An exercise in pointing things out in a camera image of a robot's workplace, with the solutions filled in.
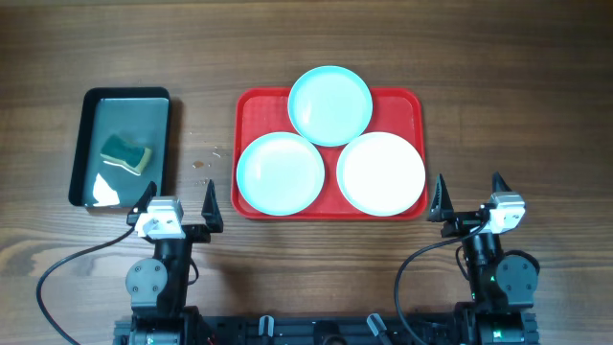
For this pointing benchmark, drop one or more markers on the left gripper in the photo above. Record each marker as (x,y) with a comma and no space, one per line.
(200,232)

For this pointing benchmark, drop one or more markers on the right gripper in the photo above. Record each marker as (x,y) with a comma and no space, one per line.
(442,211)

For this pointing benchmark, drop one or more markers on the green yellow sponge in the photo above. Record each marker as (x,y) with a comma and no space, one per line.
(119,152)

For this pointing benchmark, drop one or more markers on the white plate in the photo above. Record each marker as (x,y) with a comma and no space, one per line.
(380,174)

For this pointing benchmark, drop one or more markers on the light blue plate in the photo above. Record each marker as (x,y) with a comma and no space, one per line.
(280,174)
(330,106)

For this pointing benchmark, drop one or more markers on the light blue plate top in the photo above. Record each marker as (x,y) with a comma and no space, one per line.
(330,106)

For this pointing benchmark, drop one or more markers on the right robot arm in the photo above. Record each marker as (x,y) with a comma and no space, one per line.
(502,283)

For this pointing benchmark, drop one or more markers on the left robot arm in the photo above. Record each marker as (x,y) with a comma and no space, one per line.
(158,285)

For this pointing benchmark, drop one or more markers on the black water tray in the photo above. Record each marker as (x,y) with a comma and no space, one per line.
(140,115)

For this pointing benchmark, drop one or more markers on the red plastic serving tray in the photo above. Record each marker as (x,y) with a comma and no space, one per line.
(264,109)

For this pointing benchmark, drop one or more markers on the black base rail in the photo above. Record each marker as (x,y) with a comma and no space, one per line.
(430,328)

